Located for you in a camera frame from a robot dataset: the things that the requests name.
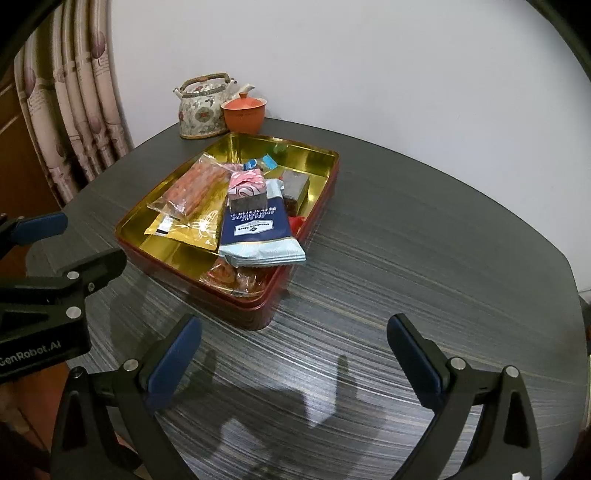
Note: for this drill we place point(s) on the small clear orange snack packet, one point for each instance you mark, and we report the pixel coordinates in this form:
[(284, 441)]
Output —
[(238, 282)]

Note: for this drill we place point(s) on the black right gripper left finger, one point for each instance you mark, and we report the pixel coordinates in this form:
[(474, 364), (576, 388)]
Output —
[(166, 361)]

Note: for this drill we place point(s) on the clear packet orange biscuits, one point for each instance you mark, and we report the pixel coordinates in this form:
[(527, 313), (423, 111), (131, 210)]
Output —
[(190, 192)]

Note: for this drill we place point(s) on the large pink patterned cake packet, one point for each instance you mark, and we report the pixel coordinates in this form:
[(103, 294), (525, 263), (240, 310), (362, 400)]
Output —
[(247, 191)]

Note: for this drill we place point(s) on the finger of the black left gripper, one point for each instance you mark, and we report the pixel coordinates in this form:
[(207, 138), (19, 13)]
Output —
[(25, 231), (97, 271)]

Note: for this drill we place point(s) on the blue white candy packet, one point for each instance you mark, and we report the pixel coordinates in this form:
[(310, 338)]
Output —
[(265, 164)]

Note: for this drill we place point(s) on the clear packet dark sesame bar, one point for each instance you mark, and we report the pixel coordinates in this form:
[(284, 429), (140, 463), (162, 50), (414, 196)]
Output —
[(295, 190)]

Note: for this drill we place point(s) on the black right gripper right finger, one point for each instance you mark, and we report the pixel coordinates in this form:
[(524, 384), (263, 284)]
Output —
[(422, 361)]

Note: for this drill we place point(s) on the orange lidded tea cup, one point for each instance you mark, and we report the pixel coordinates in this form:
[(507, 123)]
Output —
[(244, 114)]

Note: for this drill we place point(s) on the small pink patterned candy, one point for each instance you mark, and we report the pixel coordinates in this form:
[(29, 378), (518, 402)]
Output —
[(233, 167)]

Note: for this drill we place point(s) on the red snack packet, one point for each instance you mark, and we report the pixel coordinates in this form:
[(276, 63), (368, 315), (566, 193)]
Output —
[(296, 225)]

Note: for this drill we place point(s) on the floral ceramic teapot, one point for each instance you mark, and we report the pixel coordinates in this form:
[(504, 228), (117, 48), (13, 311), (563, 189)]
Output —
[(199, 114)]

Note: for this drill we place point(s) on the beige patterned curtain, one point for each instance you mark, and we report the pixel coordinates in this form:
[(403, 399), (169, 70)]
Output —
[(67, 93)]

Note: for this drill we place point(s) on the navy white cracker packet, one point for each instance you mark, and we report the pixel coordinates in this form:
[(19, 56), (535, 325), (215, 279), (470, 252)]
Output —
[(260, 238)]

